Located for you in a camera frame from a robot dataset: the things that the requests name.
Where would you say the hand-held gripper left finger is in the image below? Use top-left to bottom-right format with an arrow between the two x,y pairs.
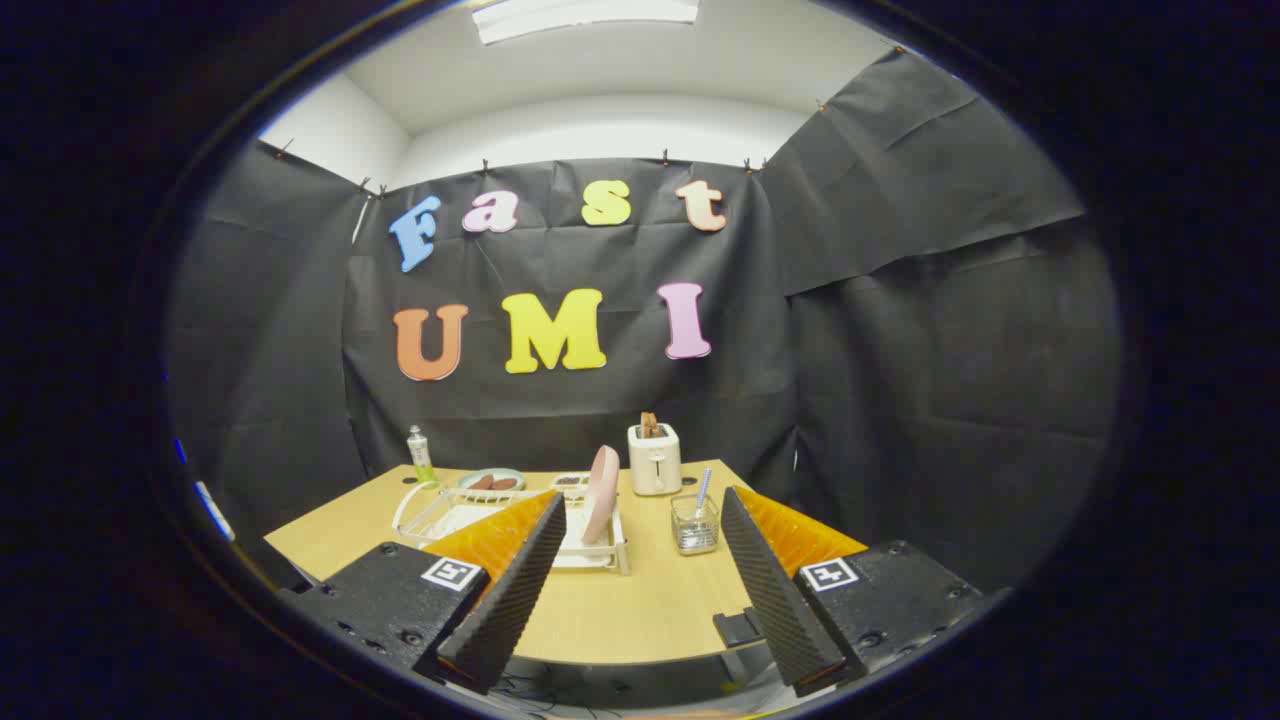
278,488 -> 569,696

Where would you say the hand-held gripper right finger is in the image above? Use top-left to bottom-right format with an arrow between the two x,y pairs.
720,485 -> 991,699

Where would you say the white wire dish rack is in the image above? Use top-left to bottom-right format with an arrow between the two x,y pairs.
392,480 -> 631,576

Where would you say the small wire basket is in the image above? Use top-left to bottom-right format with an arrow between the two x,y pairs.
670,493 -> 721,556

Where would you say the pink plate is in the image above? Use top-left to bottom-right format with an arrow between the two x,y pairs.
582,445 -> 622,546

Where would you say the black table clamp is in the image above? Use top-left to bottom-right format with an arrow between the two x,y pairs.
712,606 -> 766,649

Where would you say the white drain tray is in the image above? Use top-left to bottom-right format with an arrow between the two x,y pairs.
412,500 -> 501,543

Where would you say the green soap bottle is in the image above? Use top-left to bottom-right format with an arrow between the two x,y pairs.
406,425 -> 439,488

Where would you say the white toaster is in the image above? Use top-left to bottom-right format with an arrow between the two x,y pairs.
627,423 -> 683,497

